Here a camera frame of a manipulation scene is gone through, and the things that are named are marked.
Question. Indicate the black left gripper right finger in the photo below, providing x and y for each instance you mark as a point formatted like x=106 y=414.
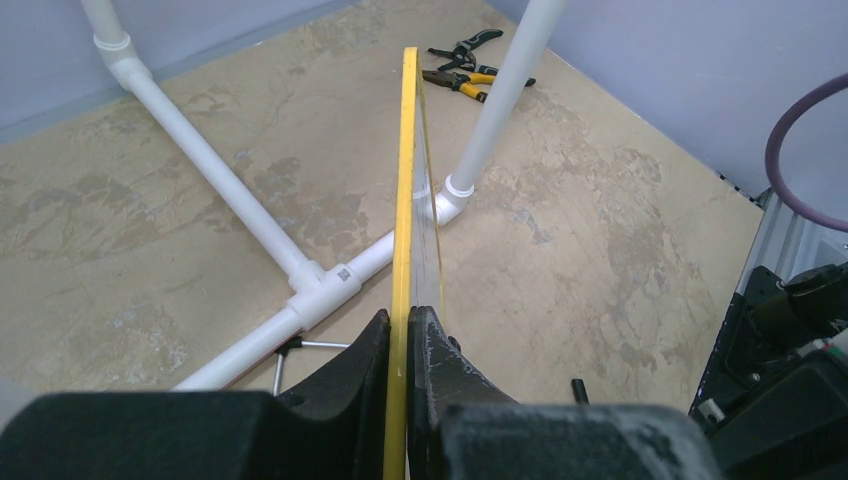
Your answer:
x=462 y=426

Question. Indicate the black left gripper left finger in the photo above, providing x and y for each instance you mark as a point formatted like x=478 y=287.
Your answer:
x=328 y=426

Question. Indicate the black metal whiteboard stand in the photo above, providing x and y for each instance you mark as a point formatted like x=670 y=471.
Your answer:
x=298 y=357

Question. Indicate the black marker cap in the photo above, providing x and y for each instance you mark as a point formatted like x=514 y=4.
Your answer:
x=579 y=391

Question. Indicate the yellow framed whiteboard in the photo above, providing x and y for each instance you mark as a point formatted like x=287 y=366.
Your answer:
x=417 y=278

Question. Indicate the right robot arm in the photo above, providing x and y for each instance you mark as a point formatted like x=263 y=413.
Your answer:
x=772 y=400

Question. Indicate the white PVC pipe frame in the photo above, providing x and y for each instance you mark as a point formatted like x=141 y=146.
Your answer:
x=318 y=292

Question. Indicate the yellow handled needle-nose pliers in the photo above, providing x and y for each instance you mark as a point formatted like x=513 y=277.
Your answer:
x=465 y=83

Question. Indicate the black handled wire cutters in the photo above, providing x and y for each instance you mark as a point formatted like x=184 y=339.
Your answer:
x=462 y=57

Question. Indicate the aluminium rail right edge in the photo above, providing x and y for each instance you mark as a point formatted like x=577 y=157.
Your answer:
x=787 y=244

